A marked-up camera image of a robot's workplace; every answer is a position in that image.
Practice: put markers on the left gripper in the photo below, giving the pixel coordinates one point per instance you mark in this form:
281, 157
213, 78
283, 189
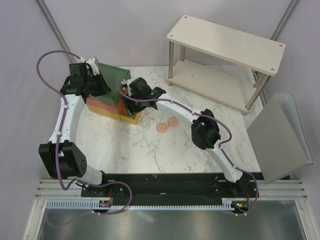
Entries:
104, 88

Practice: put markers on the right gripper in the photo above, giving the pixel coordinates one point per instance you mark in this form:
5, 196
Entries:
128, 101

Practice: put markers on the orange drawer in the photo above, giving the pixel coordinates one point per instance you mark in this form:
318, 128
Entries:
120, 107

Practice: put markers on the yellow bottom drawer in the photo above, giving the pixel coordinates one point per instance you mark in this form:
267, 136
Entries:
134, 119

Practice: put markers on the green top drawer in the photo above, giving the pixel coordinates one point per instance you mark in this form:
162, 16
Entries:
120, 75

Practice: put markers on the orange powder puff front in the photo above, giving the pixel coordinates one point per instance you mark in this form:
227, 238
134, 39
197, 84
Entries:
161, 128

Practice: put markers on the orange powder puff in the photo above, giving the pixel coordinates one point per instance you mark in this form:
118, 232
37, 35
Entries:
173, 122
161, 128

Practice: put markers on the orange powder puff back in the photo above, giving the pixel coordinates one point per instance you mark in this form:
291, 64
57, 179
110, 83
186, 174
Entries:
173, 122

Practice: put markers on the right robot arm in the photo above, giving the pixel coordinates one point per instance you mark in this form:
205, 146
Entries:
207, 133

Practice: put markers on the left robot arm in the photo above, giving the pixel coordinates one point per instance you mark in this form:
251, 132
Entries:
61, 157

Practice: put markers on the three-colour drawer cabinet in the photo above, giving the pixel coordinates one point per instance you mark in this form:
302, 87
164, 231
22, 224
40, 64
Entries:
104, 104

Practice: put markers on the white two-tier shelf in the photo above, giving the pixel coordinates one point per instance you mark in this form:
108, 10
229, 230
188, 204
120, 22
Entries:
241, 48

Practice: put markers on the grey metal box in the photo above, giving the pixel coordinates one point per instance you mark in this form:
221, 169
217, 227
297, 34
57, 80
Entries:
278, 139

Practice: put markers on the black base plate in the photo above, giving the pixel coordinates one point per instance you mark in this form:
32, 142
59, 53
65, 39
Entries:
167, 188

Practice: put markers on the white cable duct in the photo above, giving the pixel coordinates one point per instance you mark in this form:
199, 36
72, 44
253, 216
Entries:
95, 204

